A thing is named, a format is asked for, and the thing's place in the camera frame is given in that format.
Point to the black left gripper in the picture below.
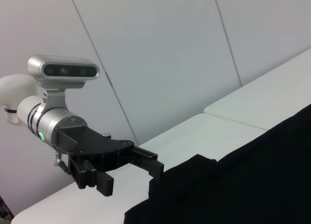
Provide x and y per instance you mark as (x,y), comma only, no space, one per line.
(97,148)

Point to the black shirt with FREE print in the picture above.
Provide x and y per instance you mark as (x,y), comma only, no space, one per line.
(230,185)

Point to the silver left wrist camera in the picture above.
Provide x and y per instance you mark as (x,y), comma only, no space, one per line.
(63,71)

